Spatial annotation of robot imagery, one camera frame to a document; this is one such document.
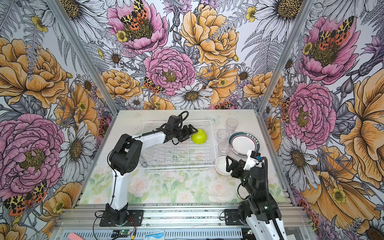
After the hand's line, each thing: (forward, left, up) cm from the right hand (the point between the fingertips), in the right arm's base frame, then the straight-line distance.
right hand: (231, 163), depth 74 cm
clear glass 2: (+29, -2, -15) cm, 33 cm away
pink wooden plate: (+22, -12, -15) cm, 29 cm away
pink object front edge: (-25, +75, -17) cm, 81 cm away
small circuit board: (-25, +53, -18) cm, 62 cm away
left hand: (+25, +18, -10) cm, 33 cm away
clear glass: (+36, -9, -13) cm, 40 cm away
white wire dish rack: (+15, +26, -17) cm, 34 cm away
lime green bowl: (+25, +15, -12) cm, 31 cm away
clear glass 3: (+18, -1, -15) cm, 24 cm away
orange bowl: (+6, +3, -15) cm, 17 cm away
